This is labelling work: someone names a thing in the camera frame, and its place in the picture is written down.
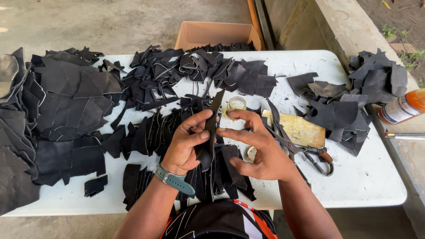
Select person's right hand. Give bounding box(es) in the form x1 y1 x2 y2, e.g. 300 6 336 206
217 109 301 182

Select heap of white-edged leather cutouts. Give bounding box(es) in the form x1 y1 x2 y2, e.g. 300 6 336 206
120 44 279 112

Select black orange white shirt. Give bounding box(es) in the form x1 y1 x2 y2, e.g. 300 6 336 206
161 199 279 239

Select long curved black leather cutout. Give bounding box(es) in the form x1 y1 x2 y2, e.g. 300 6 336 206
194 89 226 172

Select yellow wooden board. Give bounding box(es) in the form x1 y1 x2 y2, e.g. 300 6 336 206
261 109 326 149

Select leather pieces inside box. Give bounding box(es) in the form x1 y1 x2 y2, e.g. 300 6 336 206
186 41 256 53

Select orange plastic bottle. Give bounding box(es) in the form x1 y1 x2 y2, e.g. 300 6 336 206
378 88 425 125

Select pile of dark leather scraps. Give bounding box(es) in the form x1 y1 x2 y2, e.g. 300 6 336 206
348 48 408 105

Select small glass jar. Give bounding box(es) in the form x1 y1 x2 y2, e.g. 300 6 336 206
227 96 247 116

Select person's left hand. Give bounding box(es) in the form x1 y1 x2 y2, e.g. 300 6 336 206
161 109 214 176

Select large heap of leather sheets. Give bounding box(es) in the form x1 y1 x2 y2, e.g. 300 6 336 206
0 46 124 216

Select large metal scissors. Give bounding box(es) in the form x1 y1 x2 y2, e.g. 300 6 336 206
265 98 335 189

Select thin metal tool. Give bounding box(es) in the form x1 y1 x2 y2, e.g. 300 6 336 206
384 131 425 141

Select round jar lid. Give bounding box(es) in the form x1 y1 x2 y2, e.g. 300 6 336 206
246 146 258 163

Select small black leather scrap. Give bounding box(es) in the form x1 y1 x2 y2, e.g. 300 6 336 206
84 175 109 198

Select heap of black suede pieces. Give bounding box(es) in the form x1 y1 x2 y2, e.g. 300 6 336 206
287 72 374 157

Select orange metal pole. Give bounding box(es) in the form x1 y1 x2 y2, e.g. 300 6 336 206
246 0 266 51

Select teal wristwatch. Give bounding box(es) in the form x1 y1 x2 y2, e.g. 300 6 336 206
155 164 196 196

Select rows of stacked leather cutouts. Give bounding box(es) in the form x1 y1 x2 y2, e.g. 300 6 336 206
100 94 257 212

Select brown cardboard box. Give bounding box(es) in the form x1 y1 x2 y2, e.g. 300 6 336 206
174 21 263 52

